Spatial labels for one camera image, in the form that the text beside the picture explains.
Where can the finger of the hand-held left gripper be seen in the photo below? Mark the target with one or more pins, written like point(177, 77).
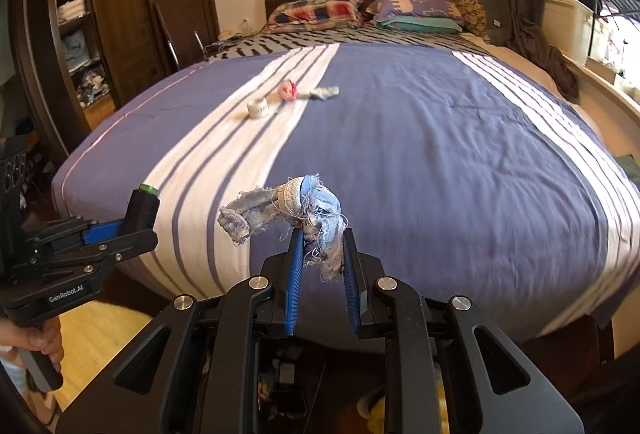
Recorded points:
point(130, 246)
point(102, 233)

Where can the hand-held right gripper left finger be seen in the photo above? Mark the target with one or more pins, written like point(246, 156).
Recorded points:
point(292, 284)

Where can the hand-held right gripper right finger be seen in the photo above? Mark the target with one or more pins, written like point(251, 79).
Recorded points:
point(354, 294)

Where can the blue denim cloth scrap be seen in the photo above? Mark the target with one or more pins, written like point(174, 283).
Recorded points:
point(315, 214)

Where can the person's left hand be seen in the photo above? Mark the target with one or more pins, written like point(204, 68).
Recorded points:
point(42, 339)

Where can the pile of mixed clothes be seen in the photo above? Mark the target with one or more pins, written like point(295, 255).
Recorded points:
point(92, 86)

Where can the blue white striped duvet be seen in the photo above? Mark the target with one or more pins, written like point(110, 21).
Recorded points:
point(425, 153)

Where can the light blue folded clothes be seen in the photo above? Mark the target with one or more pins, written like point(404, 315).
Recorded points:
point(77, 47)

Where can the small pink trinket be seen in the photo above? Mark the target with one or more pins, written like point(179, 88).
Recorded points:
point(288, 90)

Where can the grey cloth scrap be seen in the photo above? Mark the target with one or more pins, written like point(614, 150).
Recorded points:
point(324, 92)

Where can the white folded clothes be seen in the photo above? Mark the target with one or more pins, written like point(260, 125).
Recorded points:
point(70, 11)

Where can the dark wooden wardrobe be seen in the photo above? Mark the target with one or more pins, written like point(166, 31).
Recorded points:
point(135, 3)

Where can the zebra striped bed sheet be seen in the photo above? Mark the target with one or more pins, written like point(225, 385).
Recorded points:
point(300, 41)

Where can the plaid pillow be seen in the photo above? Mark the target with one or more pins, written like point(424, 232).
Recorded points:
point(312, 13)

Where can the teal pillow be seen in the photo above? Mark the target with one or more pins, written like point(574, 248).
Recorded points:
point(420, 24)

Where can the purple elephant print pillow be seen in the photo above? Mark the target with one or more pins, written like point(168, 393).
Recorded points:
point(415, 3)

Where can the dark green cloth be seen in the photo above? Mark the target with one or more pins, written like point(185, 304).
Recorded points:
point(630, 168)

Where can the monkey print cushion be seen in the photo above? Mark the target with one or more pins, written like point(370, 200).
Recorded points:
point(472, 11)

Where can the grey cushion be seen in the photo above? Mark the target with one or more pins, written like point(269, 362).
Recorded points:
point(500, 21)

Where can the white storage box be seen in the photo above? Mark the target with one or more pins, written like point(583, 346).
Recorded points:
point(567, 26)

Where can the metal frame chair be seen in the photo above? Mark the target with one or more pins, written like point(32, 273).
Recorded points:
point(167, 38)

